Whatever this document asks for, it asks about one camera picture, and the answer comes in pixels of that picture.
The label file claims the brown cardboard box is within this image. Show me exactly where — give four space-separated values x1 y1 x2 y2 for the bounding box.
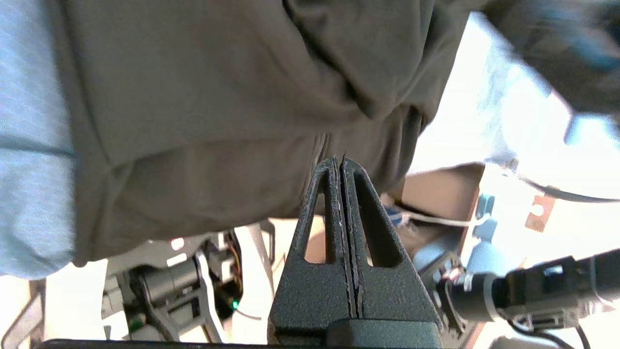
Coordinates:
396 164 486 254

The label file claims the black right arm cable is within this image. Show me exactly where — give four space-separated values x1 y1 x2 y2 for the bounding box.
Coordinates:
514 174 620 204

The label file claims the thin white cable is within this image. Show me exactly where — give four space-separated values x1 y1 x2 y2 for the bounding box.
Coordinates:
387 207 491 229

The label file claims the blue bed cover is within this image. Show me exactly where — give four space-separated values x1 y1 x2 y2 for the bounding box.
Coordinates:
0 0 582 280

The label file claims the brown floor plate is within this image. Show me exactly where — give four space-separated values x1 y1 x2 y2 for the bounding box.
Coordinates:
525 194 556 233

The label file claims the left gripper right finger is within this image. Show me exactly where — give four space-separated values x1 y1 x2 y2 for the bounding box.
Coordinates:
340 154 443 325

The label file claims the black hoodie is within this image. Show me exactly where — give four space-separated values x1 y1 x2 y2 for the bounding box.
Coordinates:
51 0 620 268

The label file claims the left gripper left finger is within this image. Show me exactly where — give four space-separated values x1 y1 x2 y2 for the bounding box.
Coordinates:
267 156 358 346

